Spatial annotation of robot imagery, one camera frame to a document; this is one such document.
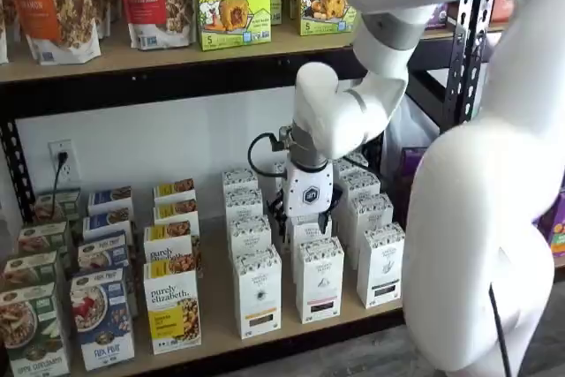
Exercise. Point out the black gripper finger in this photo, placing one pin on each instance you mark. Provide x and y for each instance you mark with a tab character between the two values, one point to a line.
326	221
278	213

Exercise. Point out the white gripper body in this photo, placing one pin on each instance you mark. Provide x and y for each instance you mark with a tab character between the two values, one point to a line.
309	191

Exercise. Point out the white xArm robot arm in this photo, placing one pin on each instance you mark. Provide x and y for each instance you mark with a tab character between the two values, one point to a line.
485	174

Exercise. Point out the white box pink strip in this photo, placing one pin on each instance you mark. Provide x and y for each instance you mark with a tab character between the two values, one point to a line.
278	174
320	280
304	229

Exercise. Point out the white box black strip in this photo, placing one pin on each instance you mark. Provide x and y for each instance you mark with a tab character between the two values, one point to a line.
381	266
359	185
355	160
371	218

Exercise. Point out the tan wooden shelf board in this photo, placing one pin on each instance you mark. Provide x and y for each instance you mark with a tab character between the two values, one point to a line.
132	59
216	306

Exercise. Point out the blue flax cereal box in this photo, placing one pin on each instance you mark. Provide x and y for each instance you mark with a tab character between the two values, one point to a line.
110	198
108	222
103	319
103	253

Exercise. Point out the small purple box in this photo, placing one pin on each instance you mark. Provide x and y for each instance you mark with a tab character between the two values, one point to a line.
441	15

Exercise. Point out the green apple cinnamon cereal box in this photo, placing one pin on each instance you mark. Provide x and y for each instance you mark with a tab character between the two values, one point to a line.
42	240
31	333
31	269
55	207

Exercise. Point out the purple orange snack box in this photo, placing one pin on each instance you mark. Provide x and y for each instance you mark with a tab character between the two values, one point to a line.
554	227

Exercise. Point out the small red box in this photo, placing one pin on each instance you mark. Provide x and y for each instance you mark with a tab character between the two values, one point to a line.
501	6

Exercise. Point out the clear plastic bag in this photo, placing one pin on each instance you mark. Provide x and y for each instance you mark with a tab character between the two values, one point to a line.
410	125

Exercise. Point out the orange label granola pouch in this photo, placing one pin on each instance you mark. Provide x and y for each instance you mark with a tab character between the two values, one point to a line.
53	6

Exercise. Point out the white granola pouch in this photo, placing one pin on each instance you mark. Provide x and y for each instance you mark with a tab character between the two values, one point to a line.
2	19

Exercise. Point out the black perforated shelf post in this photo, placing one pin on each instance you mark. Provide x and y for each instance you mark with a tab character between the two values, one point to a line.
17	165
468	63

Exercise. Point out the white wall outlet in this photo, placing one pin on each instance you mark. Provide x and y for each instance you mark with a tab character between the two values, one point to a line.
69	177

